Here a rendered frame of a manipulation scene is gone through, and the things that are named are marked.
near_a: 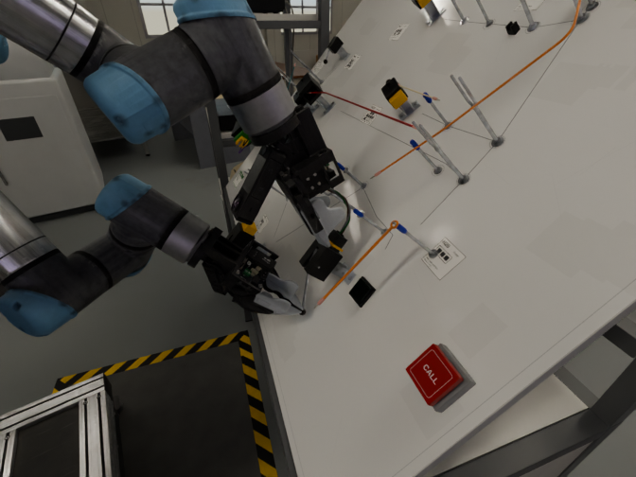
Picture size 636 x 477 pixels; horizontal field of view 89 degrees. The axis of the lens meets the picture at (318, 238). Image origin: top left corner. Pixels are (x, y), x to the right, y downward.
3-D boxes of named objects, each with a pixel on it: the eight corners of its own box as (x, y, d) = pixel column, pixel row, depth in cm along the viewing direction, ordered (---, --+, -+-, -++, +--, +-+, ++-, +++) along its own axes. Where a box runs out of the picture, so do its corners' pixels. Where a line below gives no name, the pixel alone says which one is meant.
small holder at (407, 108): (409, 88, 71) (390, 64, 67) (422, 108, 65) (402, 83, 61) (392, 103, 73) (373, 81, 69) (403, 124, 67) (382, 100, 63)
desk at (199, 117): (199, 170, 373) (184, 102, 332) (172, 140, 465) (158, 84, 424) (254, 158, 403) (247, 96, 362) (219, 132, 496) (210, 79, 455)
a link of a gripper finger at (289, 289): (314, 306, 56) (269, 278, 53) (298, 312, 60) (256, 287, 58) (320, 291, 57) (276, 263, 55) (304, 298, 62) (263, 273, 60)
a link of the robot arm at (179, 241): (158, 256, 52) (186, 220, 57) (184, 272, 53) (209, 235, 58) (165, 240, 46) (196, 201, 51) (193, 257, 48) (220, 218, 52)
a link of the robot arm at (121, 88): (120, 133, 41) (193, 89, 43) (144, 159, 33) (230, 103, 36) (67, 70, 35) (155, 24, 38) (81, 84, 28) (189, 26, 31)
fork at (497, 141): (507, 139, 48) (465, 70, 40) (498, 149, 49) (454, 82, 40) (497, 135, 50) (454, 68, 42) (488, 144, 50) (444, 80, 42)
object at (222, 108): (216, 132, 132) (212, 115, 128) (210, 113, 160) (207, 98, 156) (293, 126, 141) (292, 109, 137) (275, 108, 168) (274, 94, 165)
